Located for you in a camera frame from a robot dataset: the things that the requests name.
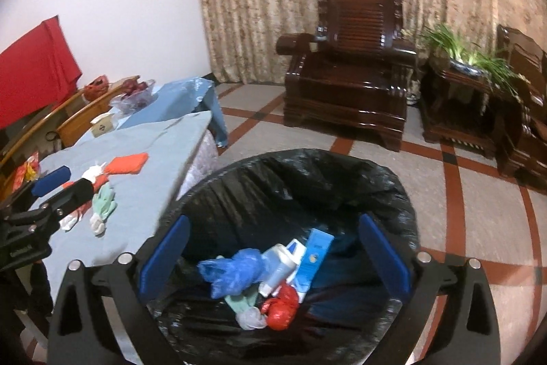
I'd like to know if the potted green plant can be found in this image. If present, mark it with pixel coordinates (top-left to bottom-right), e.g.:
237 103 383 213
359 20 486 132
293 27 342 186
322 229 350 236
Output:
421 23 524 98

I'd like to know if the blue carton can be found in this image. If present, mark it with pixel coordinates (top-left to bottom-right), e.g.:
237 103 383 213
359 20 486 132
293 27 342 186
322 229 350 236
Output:
295 228 335 293

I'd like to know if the blue tablecloth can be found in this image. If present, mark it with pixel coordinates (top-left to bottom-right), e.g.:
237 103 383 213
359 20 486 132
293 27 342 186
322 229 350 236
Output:
77 78 229 147

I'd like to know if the red cloth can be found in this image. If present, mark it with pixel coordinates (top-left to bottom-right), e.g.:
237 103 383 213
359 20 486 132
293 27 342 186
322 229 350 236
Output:
0 16 83 130

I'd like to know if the red woven basket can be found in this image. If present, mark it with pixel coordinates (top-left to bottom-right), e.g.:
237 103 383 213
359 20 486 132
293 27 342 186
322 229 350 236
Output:
83 75 109 101

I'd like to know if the clear white plastic bag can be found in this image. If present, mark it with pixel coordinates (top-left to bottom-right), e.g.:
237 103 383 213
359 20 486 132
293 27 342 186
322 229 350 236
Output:
236 307 268 330

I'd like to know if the wooden television cabinet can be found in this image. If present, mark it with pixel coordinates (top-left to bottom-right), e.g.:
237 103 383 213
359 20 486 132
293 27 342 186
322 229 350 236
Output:
0 75 142 195

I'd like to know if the dark wooden side table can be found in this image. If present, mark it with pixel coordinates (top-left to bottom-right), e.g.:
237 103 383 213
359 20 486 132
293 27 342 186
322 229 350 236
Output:
421 57 520 158

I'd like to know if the blue plastic bag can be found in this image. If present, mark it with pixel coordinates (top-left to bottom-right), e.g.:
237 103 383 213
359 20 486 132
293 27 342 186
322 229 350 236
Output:
197 249 266 299

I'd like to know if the black television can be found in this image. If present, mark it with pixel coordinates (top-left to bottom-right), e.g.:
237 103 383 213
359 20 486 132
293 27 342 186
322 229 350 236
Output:
0 102 58 154

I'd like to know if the beige tissue box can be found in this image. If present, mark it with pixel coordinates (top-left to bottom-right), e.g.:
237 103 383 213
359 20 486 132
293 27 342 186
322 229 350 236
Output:
92 114 116 137

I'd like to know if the dark wooden armchair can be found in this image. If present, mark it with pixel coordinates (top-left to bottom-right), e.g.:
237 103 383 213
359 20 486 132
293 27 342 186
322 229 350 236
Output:
276 0 417 152
496 25 547 190

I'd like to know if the black bagged trash bin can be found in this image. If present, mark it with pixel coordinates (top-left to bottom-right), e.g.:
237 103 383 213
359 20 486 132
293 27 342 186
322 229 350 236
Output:
147 149 422 365

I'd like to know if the red snack packet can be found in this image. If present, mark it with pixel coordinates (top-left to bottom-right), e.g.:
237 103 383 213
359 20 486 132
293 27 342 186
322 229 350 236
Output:
13 164 30 190

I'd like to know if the glass fruit bowl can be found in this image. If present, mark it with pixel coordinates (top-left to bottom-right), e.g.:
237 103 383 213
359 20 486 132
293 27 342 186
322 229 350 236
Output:
109 79 157 113

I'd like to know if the white small box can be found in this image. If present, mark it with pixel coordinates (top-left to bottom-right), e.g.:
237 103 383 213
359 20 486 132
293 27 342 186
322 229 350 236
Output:
261 244 300 297

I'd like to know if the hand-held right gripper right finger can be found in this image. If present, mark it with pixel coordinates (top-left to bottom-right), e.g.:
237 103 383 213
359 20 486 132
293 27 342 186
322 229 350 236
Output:
357 213 502 365

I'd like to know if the white quilted table skirt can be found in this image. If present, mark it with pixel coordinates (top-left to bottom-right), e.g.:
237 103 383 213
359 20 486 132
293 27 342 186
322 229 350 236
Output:
175 128 218 199

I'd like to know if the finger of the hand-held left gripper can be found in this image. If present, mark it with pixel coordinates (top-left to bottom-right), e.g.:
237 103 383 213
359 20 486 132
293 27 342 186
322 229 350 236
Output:
0 166 71 220
0 180 94 239

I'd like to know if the pale green glove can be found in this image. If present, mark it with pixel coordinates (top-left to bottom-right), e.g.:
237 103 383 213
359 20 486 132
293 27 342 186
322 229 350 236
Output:
224 290 259 312
91 183 117 220

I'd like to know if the red plastic bag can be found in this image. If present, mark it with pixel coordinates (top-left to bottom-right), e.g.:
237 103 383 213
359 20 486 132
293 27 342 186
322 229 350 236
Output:
261 284 300 331

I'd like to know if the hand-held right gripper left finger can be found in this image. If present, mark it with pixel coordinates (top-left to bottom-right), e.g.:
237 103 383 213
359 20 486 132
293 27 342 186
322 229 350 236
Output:
46 214 191 365

